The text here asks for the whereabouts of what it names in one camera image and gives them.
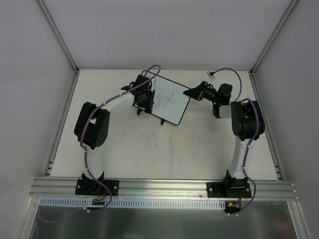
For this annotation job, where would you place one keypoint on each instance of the white slotted cable duct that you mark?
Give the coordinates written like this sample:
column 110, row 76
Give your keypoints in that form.
column 134, row 203

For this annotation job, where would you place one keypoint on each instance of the aluminium front mounting rail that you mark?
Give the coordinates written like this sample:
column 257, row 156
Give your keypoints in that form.
column 162, row 189

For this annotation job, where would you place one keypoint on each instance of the metal tube whiteboard easel stand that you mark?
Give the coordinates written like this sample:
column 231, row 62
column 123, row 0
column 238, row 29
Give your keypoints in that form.
column 149, row 115

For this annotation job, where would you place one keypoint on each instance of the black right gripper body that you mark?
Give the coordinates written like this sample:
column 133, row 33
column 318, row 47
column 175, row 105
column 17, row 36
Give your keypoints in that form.
column 201, row 92

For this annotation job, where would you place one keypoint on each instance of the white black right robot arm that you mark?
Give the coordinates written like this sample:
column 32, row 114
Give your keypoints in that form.
column 247, row 125

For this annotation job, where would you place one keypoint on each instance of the black-framed small whiteboard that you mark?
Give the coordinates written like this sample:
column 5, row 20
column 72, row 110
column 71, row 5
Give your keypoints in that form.
column 169, row 101

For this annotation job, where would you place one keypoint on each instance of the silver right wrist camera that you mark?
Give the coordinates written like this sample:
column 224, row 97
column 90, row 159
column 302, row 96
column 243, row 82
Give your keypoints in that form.
column 211, row 75

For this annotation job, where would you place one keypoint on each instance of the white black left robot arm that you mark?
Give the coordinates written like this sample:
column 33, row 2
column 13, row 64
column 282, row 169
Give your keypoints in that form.
column 92, row 128

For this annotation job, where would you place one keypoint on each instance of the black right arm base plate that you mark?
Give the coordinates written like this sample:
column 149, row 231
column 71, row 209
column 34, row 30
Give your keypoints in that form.
column 221, row 190

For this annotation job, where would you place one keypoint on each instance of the aluminium left frame post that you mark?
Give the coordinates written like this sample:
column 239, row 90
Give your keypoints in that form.
column 48, row 16

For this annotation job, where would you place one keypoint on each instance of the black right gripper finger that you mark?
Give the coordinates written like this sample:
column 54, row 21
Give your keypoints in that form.
column 194, row 93
column 203, row 86

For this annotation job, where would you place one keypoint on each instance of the aluminium right frame post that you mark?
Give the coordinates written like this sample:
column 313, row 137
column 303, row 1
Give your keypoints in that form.
column 282, row 21

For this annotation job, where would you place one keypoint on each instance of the aluminium frame post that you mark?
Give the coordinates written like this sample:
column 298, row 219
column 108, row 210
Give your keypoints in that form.
column 48, row 16
column 282, row 21

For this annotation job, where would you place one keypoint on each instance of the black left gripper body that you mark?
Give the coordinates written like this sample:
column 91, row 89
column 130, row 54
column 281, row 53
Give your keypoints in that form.
column 151, row 102

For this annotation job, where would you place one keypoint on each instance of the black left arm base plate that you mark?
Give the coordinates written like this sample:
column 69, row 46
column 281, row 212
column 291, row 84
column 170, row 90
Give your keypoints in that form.
column 92, row 188

